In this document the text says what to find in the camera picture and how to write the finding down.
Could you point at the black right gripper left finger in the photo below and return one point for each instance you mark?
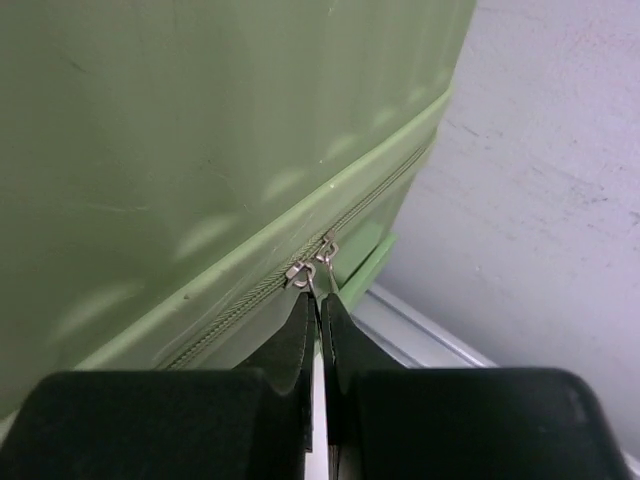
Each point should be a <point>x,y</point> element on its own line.
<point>253,421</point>

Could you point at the green suitcase blue lining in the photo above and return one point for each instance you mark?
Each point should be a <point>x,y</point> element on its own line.
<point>171,171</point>

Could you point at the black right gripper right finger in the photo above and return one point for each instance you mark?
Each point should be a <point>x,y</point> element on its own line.
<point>388,421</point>

